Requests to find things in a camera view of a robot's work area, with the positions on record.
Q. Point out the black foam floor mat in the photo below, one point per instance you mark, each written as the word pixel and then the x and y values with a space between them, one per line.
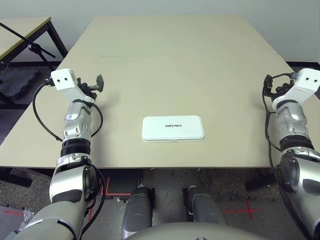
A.
pixel 17 82

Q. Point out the white Unitree pencil case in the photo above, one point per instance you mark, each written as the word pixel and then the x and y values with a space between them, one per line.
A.
pixel 175 132

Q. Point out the black tripod stand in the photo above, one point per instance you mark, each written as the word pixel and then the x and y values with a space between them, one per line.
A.
pixel 35 47

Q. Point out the crumpled clear plastic bag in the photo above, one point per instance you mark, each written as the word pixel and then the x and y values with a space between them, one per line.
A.
pixel 28 215

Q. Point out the red floor tape strip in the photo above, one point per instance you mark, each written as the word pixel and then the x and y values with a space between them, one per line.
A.
pixel 12 212

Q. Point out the grey robot torso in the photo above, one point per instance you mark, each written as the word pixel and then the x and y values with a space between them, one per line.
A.
pixel 195 232

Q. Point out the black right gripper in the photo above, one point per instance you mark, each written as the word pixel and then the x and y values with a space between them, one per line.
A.
pixel 280 91

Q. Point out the grey left robot leg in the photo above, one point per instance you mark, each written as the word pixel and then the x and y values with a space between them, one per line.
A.
pixel 137 212

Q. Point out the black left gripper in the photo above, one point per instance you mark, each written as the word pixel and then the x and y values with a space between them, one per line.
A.
pixel 87 89

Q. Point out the beige side table black frame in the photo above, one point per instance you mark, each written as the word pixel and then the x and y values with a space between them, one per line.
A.
pixel 20 27

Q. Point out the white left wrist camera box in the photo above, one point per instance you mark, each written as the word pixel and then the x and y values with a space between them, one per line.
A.
pixel 63 80

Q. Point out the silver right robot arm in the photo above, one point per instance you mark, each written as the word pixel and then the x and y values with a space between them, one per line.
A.
pixel 290 117

